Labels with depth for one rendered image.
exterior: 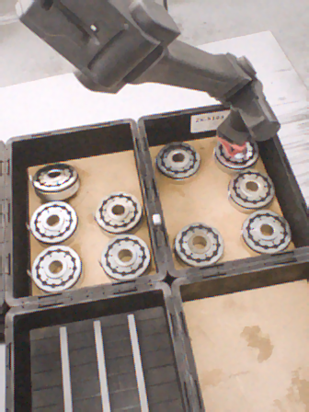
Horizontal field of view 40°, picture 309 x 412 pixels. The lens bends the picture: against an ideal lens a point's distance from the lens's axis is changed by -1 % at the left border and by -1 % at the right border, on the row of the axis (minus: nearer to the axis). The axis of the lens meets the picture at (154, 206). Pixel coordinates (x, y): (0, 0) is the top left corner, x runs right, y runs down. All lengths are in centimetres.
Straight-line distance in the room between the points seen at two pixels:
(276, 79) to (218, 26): 138
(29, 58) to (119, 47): 225
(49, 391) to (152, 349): 20
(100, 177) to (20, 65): 172
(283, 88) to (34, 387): 108
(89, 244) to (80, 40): 57
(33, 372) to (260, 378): 42
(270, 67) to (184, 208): 67
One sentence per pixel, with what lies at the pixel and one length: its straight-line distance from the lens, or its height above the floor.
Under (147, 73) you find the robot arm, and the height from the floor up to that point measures 132.
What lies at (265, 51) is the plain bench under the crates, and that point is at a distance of 154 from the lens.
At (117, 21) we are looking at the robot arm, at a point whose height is 141.
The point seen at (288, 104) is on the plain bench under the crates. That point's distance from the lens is 138.
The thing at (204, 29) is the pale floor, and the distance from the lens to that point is 276.
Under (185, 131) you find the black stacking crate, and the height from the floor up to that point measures 87.
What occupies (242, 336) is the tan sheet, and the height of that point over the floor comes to 83.
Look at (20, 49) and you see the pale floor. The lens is 279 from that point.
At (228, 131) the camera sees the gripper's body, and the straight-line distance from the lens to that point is 94.
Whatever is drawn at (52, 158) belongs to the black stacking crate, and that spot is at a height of 85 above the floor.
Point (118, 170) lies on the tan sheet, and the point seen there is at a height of 83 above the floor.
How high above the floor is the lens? 167
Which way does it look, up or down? 60 degrees down
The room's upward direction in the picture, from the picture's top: 4 degrees counter-clockwise
